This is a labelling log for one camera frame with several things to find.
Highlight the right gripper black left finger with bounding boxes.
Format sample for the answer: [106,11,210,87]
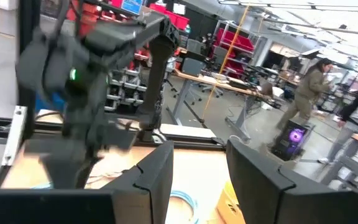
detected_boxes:
[0,141,174,224]

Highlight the white cable bundle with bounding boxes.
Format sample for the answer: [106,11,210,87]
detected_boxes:
[85,169,136,188]

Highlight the wooden desk grey legs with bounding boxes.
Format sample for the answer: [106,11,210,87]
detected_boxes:
[166,68,275,141]

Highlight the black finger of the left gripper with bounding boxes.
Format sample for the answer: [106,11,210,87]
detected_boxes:
[40,154,74,190]
[73,154,104,190]

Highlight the black computer tower purple light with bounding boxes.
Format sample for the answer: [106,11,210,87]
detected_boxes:
[270,119,316,162]

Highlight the yellow plastic basket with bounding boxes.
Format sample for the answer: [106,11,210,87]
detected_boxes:
[215,179,246,224]

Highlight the row of red bins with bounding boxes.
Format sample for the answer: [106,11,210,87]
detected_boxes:
[149,2,190,30]

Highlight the metal shelf with red bins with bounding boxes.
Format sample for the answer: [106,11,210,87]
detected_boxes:
[211,20,260,78]

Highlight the blue sign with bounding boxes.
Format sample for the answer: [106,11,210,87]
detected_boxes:
[121,0,145,16]

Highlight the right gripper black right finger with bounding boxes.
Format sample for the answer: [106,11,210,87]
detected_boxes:
[226,139,358,224]

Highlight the light blue cable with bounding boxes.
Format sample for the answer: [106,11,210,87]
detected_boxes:
[168,190,199,224]

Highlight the rack of grey bins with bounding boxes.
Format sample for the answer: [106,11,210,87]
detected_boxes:
[104,67,149,113]

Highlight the white metal bracket plate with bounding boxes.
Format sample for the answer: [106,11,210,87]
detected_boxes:
[1,105,28,166]

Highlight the yellow hanging cord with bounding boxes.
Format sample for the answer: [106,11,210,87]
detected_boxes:
[201,0,252,121]

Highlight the grey office chair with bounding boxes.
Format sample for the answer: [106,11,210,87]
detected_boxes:
[197,45,227,99]

